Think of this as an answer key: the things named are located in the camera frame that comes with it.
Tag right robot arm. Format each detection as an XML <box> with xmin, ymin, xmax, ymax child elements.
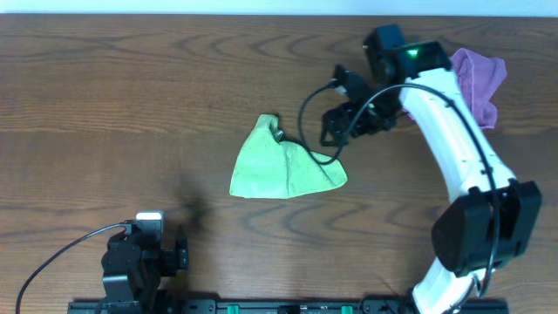
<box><xmin>320</xmin><ymin>24</ymin><xmax>541</xmax><ymax>313</ymax></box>

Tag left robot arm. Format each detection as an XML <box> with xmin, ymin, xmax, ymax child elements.
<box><xmin>95</xmin><ymin>220</ymin><xmax>188</xmax><ymax>314</ymax></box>

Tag light green microfiber cloth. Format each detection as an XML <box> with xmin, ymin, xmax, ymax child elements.
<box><xmin>229</xmin><ymin>114</ymin><xmax>348</xmax><ymax>199</ymax></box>

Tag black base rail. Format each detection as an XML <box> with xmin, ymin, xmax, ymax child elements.
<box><xmin>67</xmin><ymin>297</ymin><xmax>510</xmax><ymax>314</ymax></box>

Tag purple microfiber cloth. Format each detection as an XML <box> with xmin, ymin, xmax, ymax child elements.
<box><xmin>450</xmin><ymin>48</ymin><xmax>507</xmax><ymax>130</ymax></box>

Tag left black cable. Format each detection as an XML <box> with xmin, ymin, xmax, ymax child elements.
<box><xmin>15</xmin><ymin>222</ymin><xmax>133</xmax><ymax>314</ymax></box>

